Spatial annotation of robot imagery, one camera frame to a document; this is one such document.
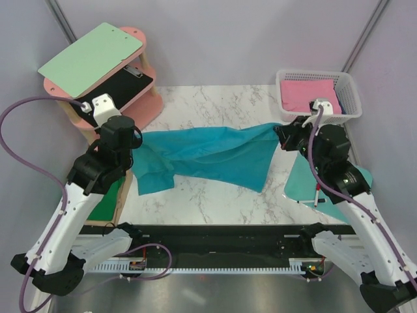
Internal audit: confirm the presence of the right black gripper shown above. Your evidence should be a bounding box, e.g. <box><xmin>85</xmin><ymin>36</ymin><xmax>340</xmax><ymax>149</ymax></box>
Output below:
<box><xmin>274</xmin><ymin>115</ymin><xmax>326</xmax><ymax>172</ymax></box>

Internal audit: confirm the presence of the teal t shirt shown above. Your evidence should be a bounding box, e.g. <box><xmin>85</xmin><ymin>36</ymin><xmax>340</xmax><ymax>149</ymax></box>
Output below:
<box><xmin>132</xmin><ymin>123</ymin><xmax>279</xmax><ymax>195</ymax></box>

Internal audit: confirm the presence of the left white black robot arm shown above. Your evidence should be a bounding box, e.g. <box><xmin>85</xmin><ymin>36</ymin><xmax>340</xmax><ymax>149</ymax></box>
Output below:
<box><xmin>11</xmin><ymin>115</ymin><xmax>143</xmax><ymax>296</ymax></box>

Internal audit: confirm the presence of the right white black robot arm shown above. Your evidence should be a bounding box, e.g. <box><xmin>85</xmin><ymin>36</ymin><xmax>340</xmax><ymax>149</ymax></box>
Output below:
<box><xmin>274</xmin><ymin>117</ymin><xmax>416</xmax><ymax>312</ymax></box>

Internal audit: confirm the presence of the blue folded cloth in basket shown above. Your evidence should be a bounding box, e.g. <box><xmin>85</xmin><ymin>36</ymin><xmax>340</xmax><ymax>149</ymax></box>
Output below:
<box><xmin>335</xmin><ymin>92</ymin><xmax>345</xmax><ymax>115</ymax></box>

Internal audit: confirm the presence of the red capped marker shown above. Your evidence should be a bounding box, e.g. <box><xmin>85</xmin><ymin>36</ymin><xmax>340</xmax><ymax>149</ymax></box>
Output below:
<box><xmin>313</xmin><ymin>183</ymin><xmax>321</xmax><ymax>207</ymax></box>

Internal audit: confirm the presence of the white plastic basket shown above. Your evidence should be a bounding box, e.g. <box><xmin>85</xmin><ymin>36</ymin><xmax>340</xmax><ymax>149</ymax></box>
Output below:
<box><xmin>271</xmin><ymin>70</ymin><xmax>362</xmax><ymax>124</ymax></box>

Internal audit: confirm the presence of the turquoise plastic board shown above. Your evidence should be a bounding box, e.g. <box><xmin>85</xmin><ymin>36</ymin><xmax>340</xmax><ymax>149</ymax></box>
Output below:
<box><xmin>283</xmin><ymin>153</ymin><xmax>374</xmax><ymax>226</ymax></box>

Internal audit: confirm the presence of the green folded t shirt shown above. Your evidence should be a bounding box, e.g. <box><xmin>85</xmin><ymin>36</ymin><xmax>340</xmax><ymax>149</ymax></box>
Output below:
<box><xmin>87</xmin><ymin>178</ymin><xmax>124</xmax><ymax>222</ymax></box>

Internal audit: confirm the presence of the pink folded t shirt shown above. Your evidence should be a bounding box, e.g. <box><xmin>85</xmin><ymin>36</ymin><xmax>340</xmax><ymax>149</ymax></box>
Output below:
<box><xmin>280</xmin><ymin>80</ymin><xmax>341</xmax><ymax>114</ymax></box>

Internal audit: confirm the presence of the black capped marker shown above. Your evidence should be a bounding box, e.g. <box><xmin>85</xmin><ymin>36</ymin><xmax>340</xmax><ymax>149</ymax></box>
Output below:
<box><xmin>296</xmin><ymin>198</ymin><xmax>326</xmax><ymax>204</ymax></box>

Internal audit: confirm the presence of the pink three-tier wooden shelf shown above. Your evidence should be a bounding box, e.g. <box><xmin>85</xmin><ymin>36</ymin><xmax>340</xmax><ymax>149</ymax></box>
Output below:
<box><xmin>38</xmin><ymin>23</ymin><xmax>163</xmax><ymax>142</ymax></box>

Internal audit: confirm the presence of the black clipboard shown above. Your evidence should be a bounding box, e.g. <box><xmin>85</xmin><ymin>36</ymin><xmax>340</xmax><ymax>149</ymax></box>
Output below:
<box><xmin>71</xmin><ymin>62</ymin><xmax>156</xmax><ymax>130</ymax></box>

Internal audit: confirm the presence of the light green clipboard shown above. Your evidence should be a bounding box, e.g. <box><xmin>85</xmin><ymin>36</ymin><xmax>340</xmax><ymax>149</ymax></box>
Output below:
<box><xmin>38</xmin><ymin>22</ymin><xmax>147</xmax><ymax>98</ymax></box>

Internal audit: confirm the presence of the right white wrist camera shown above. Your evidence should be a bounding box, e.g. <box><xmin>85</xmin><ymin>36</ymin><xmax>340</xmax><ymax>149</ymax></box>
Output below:
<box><xmin>308</xmin><ymin>98</ymin><xmax>334</xmax><ymax>124</ymax></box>

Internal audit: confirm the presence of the white slotted cable duct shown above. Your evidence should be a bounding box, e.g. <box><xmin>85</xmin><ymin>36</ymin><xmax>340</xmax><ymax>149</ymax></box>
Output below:
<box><xmin>89</xmin><ymin>254</ymin><xmax>322</xmax><ymax>274</ymax></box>

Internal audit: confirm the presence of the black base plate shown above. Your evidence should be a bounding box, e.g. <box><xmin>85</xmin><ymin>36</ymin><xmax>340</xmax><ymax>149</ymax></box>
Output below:
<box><xmin>78</xmin><ymin>223</ymin><xmax>356</xmax><ymax>270</ymax></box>

